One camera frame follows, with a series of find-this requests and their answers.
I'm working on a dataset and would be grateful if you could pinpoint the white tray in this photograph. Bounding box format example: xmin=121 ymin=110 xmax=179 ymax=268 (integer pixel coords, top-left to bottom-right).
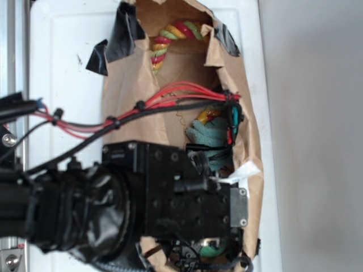
xmin=29 ymin=1 xmax=282 ymax=271

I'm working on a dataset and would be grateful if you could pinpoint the black braided cable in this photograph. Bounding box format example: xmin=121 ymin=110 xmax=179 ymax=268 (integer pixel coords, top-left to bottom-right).
xmin=0 ymin=99 xmax=227 ymax=175

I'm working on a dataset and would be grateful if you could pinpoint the aluminium frame rail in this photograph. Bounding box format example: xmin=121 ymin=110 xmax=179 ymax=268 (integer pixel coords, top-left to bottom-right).
xmin=1 ymin=1 xmax=30 ymax=271

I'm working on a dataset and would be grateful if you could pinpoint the green dimpled rubber ball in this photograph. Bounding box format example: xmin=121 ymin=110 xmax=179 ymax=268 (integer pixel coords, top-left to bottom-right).
xmin=199 ymin=239 xmax=227 ymax=258

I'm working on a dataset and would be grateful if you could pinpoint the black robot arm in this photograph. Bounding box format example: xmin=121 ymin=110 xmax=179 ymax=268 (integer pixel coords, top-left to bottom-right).
xmin=1 ymin=93 xmax=250 ymax=271

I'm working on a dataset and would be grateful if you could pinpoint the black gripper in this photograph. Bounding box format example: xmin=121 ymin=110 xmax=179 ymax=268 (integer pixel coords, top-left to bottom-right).
xmin=102 ymin=141 xmax=248 ymax=249

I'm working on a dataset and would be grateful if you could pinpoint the red wire bundle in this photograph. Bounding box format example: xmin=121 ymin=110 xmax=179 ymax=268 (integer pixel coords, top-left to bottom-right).
xmin=33 ymin=80 xmax=242 ymax=139

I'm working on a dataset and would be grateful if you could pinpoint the black bracket with bolts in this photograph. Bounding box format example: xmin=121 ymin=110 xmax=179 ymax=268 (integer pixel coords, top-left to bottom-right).
xmin=1 ymin=124 xmax=17 ymax=167

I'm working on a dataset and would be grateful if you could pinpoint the brown paper bag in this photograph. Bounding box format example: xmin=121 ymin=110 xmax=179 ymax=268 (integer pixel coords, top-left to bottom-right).
xmin=102 ymin=1 xmax=264 ymax=260

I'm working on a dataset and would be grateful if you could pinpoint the multicolour twisted rope toy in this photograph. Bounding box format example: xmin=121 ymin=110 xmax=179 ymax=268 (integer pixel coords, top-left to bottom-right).
xmin=144 ymin=21 xmax=226 ymax=112

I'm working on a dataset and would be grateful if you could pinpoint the white paper label tag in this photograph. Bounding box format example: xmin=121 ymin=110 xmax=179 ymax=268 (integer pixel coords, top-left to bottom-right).
xmin=217 ymin=160 xmax=261 ymax=198

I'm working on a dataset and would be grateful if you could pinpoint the light blue towel cloth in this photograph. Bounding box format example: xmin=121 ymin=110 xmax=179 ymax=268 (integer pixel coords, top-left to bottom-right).
xmin=185 ymin=117 xmax=233 ymax=171

